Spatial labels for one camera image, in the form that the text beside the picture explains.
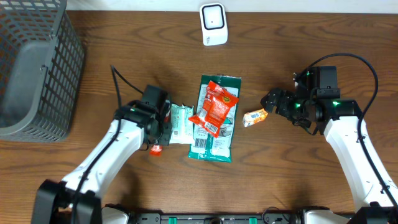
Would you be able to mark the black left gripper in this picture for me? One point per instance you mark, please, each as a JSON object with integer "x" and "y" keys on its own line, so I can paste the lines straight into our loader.
{"x": 165, "y": 140}

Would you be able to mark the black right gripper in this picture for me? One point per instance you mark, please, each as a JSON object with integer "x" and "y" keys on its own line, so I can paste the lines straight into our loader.
{"x": 286, "y": 97}

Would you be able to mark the white green small packet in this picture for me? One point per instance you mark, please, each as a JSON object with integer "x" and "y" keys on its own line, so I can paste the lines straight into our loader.
{"x": 182, "y": 127}

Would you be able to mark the red Nescafe packet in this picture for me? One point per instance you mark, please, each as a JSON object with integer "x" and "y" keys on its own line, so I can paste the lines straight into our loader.
{"x": 156, "y": 150}

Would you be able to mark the orange box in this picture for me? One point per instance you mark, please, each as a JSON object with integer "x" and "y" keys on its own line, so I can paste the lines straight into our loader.
{"x": 254, "y": 117}

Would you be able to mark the red Hacks candy bag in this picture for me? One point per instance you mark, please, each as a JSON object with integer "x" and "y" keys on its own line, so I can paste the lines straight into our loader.
{"x": 216, "y": 106}

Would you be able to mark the green 3M glove package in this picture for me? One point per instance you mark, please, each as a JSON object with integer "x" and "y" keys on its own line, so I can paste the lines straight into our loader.
{"x": 206, "y": 147}

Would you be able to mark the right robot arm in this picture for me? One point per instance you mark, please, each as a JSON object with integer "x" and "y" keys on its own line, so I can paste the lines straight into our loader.
{"x": 374, "y": 192}

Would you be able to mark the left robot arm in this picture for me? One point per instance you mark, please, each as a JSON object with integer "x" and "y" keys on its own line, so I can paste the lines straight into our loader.
{"x": 77, "y": 197}

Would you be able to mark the white barcode scanner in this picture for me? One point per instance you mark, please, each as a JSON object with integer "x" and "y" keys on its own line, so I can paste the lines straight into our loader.
{"x": 213, "y": 24}

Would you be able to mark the grey plastic mesh basket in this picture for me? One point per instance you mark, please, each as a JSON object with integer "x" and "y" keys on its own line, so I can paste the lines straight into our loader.
{"x": 42, "y": 60}

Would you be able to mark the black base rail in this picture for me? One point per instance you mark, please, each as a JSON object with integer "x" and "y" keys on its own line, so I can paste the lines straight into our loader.
{"x": 256, "y": 218}

